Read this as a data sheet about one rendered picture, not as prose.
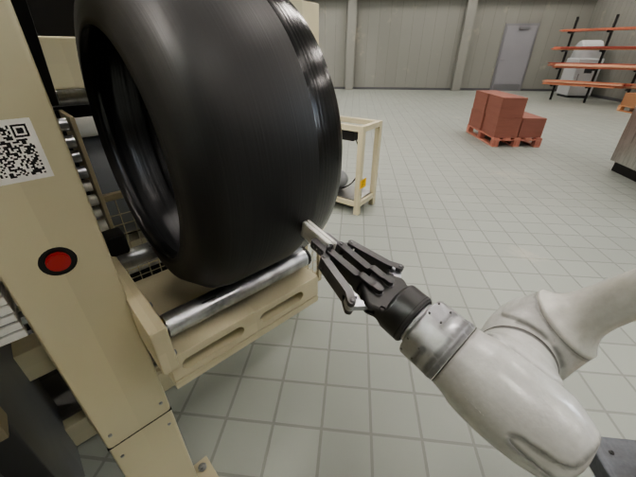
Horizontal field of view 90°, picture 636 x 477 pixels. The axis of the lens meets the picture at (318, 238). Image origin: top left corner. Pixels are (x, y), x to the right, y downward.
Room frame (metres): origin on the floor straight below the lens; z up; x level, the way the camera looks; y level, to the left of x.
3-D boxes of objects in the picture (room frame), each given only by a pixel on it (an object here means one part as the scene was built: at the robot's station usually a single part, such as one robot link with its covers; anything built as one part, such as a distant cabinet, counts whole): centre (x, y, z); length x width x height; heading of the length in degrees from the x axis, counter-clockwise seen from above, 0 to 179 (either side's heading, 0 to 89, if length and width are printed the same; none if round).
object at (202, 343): (0.52, 0.16, 0.84); 0.36 x 0.09 x 0.06; 133
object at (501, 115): (5.72, -3.18, 0.36); 1.19 x 0.85 x 0.72; 173
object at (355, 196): (3.00, -0.23, 0.40); 0.60 x 0.35 x 0.80; 54
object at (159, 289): (0.63, 0.26, 0.80); 0.37 x 0.36 x 0.02; 43
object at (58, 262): (0.39, 0.39, 1.06); 0.03 x 0.02 x 0.03; 133
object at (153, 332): (0.50, 0.39, 0.90); 0.40 x 0.03 x 0.10; 43
